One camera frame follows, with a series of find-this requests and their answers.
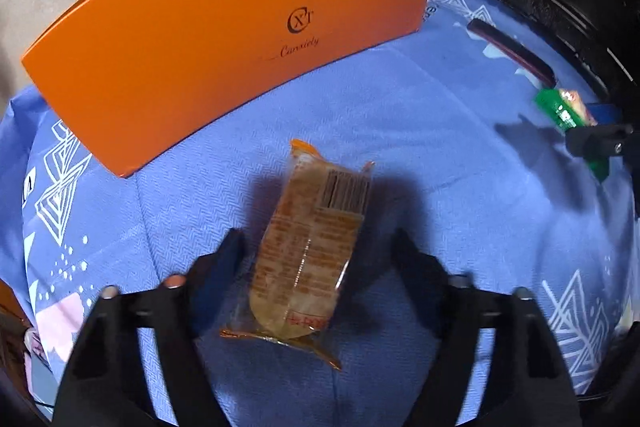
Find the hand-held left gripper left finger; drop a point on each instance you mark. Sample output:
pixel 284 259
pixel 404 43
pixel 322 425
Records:
pixel 225 269

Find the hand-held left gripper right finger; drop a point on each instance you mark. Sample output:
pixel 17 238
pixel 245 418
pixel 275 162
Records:
pixel 417 272

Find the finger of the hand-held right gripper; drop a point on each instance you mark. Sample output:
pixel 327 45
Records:
pixel 595 139
pixel 605 113

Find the green packet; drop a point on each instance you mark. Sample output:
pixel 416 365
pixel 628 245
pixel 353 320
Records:
pixel 555 107

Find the orange clear bread packet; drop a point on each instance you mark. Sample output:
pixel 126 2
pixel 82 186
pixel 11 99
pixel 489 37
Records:
pixel 310 257

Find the orange cardboard box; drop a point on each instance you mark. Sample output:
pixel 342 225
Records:
pixel 200 47

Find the blue printed blanket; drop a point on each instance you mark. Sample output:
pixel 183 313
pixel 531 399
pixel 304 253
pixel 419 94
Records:
pixel 450 167

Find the black smartphone red case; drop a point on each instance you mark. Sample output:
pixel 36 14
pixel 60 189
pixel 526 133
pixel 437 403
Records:
pixel 510 49

